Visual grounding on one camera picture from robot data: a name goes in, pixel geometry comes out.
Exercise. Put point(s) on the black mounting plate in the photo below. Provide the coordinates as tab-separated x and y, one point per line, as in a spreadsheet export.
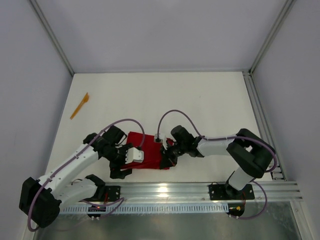
111	193
226	192

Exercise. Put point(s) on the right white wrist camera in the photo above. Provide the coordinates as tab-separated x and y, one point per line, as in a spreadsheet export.
160	138

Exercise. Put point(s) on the aluminium frame post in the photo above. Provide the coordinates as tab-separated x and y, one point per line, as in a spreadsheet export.
51	35
270	37

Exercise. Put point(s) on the right aluminium frame post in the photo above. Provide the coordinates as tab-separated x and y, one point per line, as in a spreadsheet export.
270	37

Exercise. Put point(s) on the white slotted cable duct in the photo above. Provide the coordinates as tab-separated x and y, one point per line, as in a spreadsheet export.
149	208

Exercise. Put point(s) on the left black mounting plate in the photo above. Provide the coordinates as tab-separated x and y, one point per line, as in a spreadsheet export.
111	193

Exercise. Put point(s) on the left aluminium frame post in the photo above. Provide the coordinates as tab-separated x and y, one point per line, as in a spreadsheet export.
51	35

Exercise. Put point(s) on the red cloth napkin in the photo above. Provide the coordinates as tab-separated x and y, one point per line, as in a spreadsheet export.
151	149

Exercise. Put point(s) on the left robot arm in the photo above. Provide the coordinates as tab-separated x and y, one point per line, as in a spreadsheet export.
43	198

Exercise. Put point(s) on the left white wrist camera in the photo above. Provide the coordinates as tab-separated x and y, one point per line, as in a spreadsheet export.
134	155

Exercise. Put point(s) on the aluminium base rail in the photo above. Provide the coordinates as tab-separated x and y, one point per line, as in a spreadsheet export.
199	192

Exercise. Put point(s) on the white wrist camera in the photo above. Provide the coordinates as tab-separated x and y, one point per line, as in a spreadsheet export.
134	155
160	138

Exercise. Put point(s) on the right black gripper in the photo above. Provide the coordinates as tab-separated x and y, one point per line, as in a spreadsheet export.
169	154

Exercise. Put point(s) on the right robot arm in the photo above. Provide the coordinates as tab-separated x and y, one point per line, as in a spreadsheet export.
251	153

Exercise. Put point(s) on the orange plastic fork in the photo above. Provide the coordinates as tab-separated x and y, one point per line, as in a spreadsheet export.
80	105

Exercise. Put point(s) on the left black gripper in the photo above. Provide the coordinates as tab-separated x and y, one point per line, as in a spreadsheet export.
120	161

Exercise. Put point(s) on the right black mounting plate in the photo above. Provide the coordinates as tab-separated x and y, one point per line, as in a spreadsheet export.
226	192

